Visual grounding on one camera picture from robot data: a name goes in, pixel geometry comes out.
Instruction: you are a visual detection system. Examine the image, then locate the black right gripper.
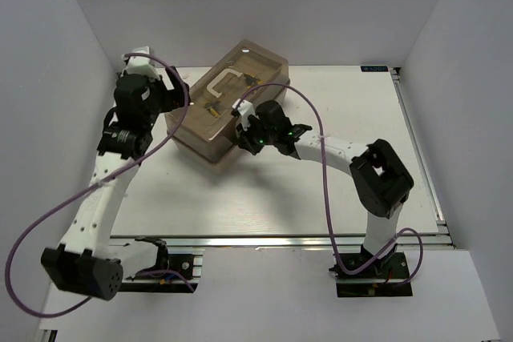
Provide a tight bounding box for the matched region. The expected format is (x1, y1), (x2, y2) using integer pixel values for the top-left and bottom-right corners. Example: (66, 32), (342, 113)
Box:
(238, 114), (277, 155)

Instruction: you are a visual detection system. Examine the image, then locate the yellow black T-handle hex key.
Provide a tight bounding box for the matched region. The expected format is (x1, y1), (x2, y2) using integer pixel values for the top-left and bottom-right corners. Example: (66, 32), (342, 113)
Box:
(204, 103), (221, 119)

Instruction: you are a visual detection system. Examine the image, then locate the long yellow black T-handle key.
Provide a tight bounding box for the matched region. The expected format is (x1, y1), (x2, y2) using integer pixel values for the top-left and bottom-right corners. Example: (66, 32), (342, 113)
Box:
(244, 74), (264, 88)

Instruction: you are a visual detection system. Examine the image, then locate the beige plastic toolbox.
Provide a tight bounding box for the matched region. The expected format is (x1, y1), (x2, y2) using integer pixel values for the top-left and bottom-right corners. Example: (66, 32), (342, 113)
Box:
(172, 40), (290, 172)

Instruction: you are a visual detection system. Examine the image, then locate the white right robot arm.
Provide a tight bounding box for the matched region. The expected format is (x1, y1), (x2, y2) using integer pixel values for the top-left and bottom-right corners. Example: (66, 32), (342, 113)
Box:
(232, 99), (414, 277)

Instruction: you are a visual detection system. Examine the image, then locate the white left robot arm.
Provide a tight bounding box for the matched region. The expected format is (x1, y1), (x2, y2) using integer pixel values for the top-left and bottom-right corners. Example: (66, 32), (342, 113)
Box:
(41, 65), (189, 300)

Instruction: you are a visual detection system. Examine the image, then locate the blue label sticker right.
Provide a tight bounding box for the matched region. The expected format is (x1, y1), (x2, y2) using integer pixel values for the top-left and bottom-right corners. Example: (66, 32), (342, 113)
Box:
(360, 66), (389, 73)

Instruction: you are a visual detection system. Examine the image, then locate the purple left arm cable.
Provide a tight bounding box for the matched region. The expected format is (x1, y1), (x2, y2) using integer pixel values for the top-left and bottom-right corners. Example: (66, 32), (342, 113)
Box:
(5, 52), (197, 316)

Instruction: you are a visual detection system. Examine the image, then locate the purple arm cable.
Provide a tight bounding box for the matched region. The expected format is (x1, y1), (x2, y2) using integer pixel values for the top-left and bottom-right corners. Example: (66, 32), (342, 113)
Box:
(232, 83), (424, 287)
(5, 52), (197, 316)

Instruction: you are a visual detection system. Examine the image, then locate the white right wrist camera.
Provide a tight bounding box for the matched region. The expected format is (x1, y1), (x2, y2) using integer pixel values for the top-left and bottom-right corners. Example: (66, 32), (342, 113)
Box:
(232, 99), (256, 131)

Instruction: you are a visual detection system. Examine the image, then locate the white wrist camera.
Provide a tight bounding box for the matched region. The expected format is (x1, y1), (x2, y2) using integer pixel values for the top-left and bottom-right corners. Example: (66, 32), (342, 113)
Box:
(232, 99), (256, 131)
(121, 55), (160, 80)

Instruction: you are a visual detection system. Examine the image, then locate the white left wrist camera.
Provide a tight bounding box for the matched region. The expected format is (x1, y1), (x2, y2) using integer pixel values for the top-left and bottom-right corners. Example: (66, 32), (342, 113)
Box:
(121, 55), (160, 80)

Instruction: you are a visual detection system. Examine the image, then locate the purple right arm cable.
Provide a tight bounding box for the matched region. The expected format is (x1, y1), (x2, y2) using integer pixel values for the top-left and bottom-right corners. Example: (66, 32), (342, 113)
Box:
(232, 83), (424, 287)

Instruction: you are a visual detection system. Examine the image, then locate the aluminium table front rail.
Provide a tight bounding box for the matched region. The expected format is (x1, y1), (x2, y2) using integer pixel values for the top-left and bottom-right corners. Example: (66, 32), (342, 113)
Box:
(110, 234), (453, 247)

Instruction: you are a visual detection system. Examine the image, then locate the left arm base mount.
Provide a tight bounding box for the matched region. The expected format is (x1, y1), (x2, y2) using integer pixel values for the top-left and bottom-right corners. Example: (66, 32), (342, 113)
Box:
(119, 247), (204, 294)

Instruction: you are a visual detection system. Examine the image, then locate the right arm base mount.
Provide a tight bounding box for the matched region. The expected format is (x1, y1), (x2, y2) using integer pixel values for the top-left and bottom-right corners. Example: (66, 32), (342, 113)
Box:
(329, 252), (413, 298)

